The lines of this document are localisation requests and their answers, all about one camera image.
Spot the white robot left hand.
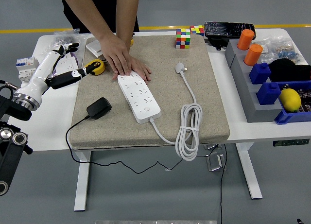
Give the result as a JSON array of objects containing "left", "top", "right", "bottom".
[{"left": 18, "top": 42, "right": 88, "bottom": 103}]

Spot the person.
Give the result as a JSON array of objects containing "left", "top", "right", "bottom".
[{"left": 59, "top": 0, "right": 140, "bottom": 34}]

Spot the purple bowl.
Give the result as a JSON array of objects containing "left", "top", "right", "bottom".
[{"left": 52, "top": 52, "right": 82, "bottom": 78}]

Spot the grey stepped peg holder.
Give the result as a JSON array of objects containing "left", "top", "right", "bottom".
[{"left": 224, "top": 39, "right": 290, "bottom": 124}]

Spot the yellow lemon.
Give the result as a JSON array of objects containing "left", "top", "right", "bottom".
[{"left": 278, "top": 87, "right": 302, "bottom": 113}]

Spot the person's right hand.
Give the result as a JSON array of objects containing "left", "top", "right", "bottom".
[{"left": 99, "top": 34, "right": 133, "bottom": 77}]

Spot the large Rubik's cube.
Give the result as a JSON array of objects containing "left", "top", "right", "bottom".
[{"left": 175, "top": 29, "right": 192, "bottom": 50}]

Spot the yellow tape measure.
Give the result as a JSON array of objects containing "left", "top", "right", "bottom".
[{"left": 84, "top": 59, "right": 106, "bottom": 76}]

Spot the orange cylinder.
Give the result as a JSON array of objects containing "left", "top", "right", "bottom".
[
  {"left": 243, "top": 44, "right": 263, "bottom": 67},
  {"left": 237, "top": 29, "right": 255, "bottom": 51}
]

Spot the grey-brown mat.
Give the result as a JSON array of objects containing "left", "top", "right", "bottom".
[{"left": 69, "top": 34, "right": 231, "bottom": 151}]

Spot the black table control panel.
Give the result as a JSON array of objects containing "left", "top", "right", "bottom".
[{"left": 272, "top": 138, "right": 311, "bottom": 147}]

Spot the black plug adapter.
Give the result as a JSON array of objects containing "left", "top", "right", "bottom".
[{"left": 86, "top": 97, "right": 113, "bottom": 120}]

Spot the black cloth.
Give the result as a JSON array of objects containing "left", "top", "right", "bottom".
[{"left": 268, "top": 58, "right": 311, "bottom": 83}]

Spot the small metal bracket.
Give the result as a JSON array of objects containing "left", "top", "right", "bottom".
[{"left": 203, "top": 143, "right": 223, "bottom": 151}]

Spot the white circuit breaker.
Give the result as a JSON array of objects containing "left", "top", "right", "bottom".
[{"left": 16, "top": 56, "right": 40, "bottom": 83}]

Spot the white power strip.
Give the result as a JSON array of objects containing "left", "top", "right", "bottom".
[{"left": 117, "top": 72, "right": 161, "bottom": 124}]

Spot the white power strip cord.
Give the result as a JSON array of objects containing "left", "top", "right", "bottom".
[{"left": 149, "top": 61, "right": 204, "bottom": 162}]

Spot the blue plastic bin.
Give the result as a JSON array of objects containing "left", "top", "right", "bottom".
[{"left": 274, "top": 80, "right": 311, "bottom": 125}]

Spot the white flat switch panel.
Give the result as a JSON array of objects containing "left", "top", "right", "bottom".
[{"left": 86, "top": 38, "right": 105, "bottom": 57}]

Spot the clear bag of screws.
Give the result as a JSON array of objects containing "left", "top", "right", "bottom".
[{"left": 52, "top": 28, "right": 89, "bottom": 55}]

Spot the small Rubik's cube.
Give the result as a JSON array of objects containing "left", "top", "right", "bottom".
[{"left": 189, "top": 25, "right": 205, "bottom": 37}]

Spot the black floor cable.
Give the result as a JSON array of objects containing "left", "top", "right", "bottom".
[{"left": 219, "top": 143, "right": 228, "bottom": 224}]

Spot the person's left hand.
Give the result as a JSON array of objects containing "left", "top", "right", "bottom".
[{"left": 112, "top": 49, "right": 153, "bottom": 82}]

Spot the black film-wrapped device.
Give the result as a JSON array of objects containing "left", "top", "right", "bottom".
[{"left": 204, "top": 21, "right": 256, "bottom": 51}]

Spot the thin black adapter cord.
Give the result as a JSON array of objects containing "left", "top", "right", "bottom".
[{"left": 65, "top": 114, "right": 219, "bottom": 174}]

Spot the clear bag of small parts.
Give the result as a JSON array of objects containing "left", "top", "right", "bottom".
[{"left": 267, "top": 35, "right": 306, "bottom": 64}]

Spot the dark circuit board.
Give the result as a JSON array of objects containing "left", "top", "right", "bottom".
[{"left": 281, "top": 84, "right": 311, "bottom": 113}]

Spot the white wall socket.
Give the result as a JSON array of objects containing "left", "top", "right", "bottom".
[{"left": 57, "top": 58, "right": 80, "bottom": 73}]

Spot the large metal bracket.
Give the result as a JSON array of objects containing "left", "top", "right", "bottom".
[{"left": 206, "top": 152, "right": 227, "bottom": 172}]

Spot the white table leg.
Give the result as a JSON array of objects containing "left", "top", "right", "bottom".
[
  {"left": 73, "top": 151, "right": 92, "bottom": 212},
  {"left": 235, "top": 142, "right": 263, "bottom": 200}
]

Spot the blue block with knob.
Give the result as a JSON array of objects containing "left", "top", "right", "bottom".
[
  {"left": 257, "top": 82, "right": 282, "bottom": 106},
  {"left": 249, "top": 62, "right": 272, "bottom": 85}
]

